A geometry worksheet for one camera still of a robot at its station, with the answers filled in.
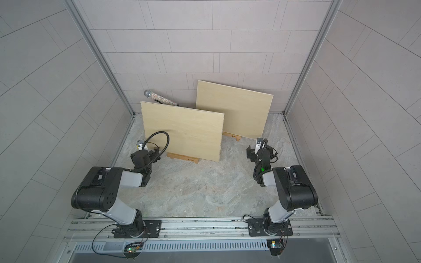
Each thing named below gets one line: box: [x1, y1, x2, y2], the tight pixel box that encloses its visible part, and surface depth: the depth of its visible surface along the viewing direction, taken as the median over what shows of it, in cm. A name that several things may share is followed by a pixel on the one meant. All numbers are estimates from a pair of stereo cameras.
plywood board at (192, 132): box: [140, 100, 225, 162], surface depth 82 cm
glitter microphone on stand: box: [144, 89, 180, 107], surface depth 97 cm
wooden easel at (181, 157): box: [166, 152, 200, 164], surface depth 91 cm
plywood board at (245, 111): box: [195, 79, 274, 139], surface depth 93 cm
